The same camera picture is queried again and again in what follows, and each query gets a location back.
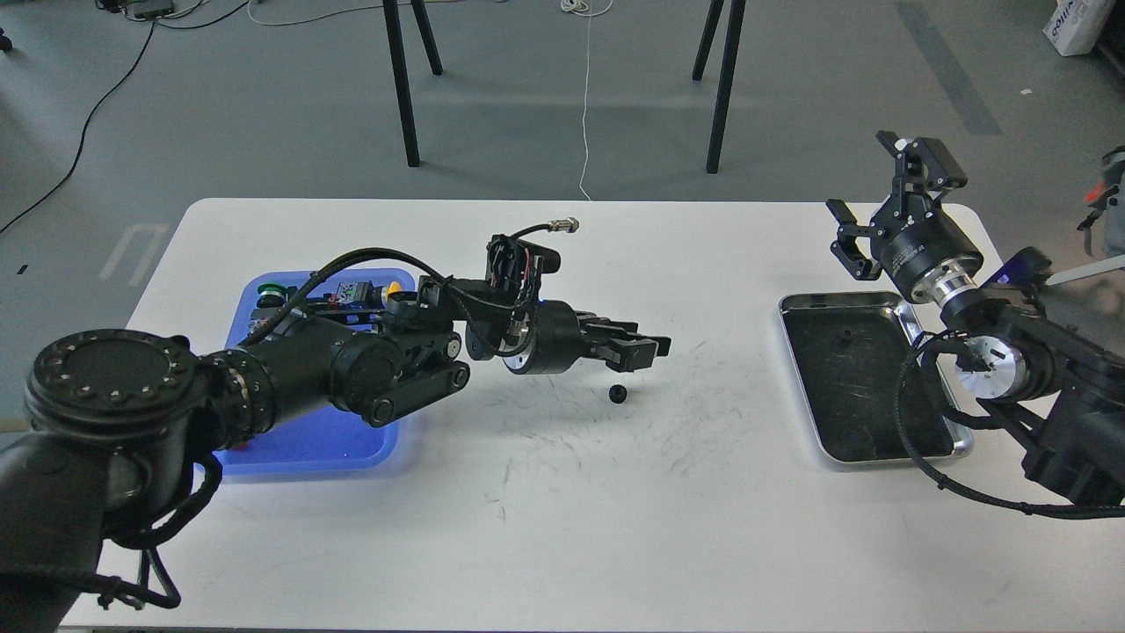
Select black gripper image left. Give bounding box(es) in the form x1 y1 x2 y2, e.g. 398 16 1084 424
504 300 671 376

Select black table legs left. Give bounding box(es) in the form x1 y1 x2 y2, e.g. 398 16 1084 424
383 0 444 168

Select black table legs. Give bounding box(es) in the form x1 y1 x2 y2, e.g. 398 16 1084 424
691 1 747 175
383 0 444 168

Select green push button switch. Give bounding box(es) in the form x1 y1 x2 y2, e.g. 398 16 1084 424
250 283 289 324

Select black table legs right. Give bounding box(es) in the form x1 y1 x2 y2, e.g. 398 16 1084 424
691 1 747 175

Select silver metal tray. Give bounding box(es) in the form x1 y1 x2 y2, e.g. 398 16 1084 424
777 291 973 469

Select blue plastic tray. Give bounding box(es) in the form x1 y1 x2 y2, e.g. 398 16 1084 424
215 266 417 477

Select black robot arm image left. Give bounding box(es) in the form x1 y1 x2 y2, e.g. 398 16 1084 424
1 219 671 632

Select black cable on floor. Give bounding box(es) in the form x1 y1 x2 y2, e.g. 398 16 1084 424
0 0 251 236

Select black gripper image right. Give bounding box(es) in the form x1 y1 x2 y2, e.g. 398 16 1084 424
826 132 983 304

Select white cord on floor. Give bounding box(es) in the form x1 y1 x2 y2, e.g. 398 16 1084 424
559 0 614 201

